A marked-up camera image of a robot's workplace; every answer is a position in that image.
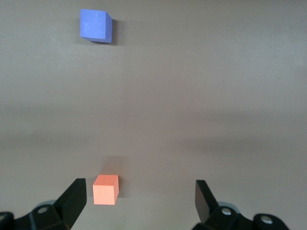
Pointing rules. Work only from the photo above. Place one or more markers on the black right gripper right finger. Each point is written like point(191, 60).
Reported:
point(206, 206)

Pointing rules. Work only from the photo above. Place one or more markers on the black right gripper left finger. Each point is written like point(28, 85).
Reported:
point(72, 203)

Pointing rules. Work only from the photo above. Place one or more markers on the orange foam block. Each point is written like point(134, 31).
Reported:
point(104, 194)

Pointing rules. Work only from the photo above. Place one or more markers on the purple foam block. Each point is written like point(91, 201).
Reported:
point(93, 24)

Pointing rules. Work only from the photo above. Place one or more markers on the brown table cover sheet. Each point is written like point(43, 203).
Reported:
point(192, 95)

